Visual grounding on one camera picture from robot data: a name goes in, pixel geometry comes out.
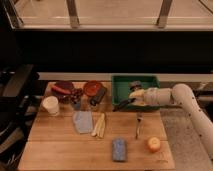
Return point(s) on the black handled dish brush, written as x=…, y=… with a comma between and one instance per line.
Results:
x=133, y=86

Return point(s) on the dark rectangular block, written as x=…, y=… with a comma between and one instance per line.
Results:
x=99, y=96

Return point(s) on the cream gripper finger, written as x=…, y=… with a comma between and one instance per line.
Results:
x=138, y=94

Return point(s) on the orange carrot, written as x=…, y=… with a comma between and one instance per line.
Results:
x=59, y=90

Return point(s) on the dark maroon bowl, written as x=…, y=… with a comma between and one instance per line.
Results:
x=68, y=85

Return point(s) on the orange apple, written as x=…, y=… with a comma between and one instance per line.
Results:
x=153, y=144

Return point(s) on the blue sponge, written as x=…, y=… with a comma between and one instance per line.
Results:
x=119, y=151

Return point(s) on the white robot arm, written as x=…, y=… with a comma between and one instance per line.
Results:
x=183, y=96

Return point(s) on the white paper cup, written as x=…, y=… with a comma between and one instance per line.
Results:
x=51, y=104

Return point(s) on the purple grapes bunch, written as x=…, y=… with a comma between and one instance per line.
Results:
x=76, y=95

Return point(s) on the light blue cloth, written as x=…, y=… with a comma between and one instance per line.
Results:
x=83, y=121

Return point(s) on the black chair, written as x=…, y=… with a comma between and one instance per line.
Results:
x=11, y=114

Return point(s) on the green plastic tray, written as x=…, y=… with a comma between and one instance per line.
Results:
x=123, y=85

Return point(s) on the wooden cutting board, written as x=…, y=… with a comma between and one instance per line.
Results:
x=54, y=144

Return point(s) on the metal fork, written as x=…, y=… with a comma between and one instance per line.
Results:
x=139, y=120

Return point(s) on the red orange bowl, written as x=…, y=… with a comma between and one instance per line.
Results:
x=91, y=87

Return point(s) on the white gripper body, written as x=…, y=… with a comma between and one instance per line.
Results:
x=150, y=97

